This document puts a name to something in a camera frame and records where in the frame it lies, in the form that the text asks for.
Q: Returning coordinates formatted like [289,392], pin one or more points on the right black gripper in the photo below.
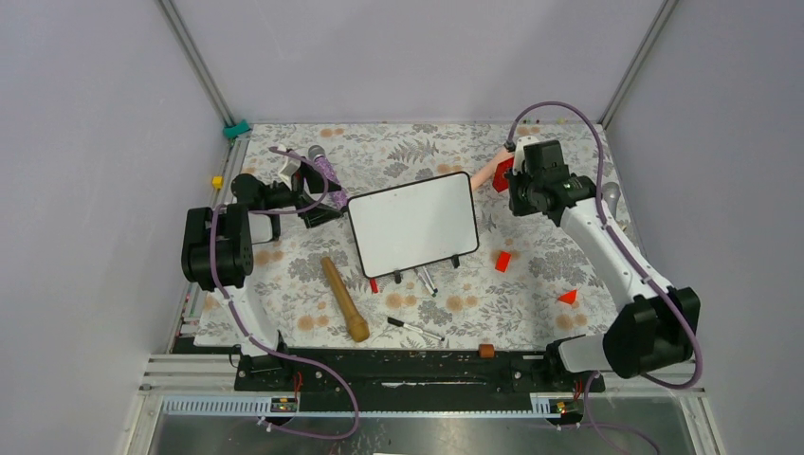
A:
[515,206]

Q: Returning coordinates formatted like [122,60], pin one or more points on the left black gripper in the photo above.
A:
[315,183]

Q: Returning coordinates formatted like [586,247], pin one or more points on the white whiteboard black frame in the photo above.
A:
[419,223]

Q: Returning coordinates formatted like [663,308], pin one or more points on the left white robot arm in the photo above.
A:
[218,245]

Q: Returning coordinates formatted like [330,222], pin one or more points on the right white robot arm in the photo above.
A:
[656,321]

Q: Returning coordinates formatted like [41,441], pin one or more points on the red square block with hole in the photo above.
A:
[500,182]

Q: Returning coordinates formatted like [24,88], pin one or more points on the purple glitter microphone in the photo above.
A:
[337,194]

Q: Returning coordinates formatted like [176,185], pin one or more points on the pink toy microphone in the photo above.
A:
[488,170]

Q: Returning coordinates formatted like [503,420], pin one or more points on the silver grey microphone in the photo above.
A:
[611,194]

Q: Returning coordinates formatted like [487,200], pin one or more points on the small red cube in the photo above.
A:
[503,261]

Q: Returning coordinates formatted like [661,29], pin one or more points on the teal corner clip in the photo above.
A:
[236,130]

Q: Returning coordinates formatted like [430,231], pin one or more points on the red triangular block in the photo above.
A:
[569,297]

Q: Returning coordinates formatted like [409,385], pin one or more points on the green capped marker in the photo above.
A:
[423,279]

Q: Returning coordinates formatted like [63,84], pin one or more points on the black capped marker front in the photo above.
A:
[419,330]

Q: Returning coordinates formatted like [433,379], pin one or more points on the black capped marker by board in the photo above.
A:
[430,283]

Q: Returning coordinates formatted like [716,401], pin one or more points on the small brown wooden cube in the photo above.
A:
[486,351]

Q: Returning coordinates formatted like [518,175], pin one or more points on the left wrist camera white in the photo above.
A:
[291,165]

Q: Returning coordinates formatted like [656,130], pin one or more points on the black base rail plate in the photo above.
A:
[375,380]

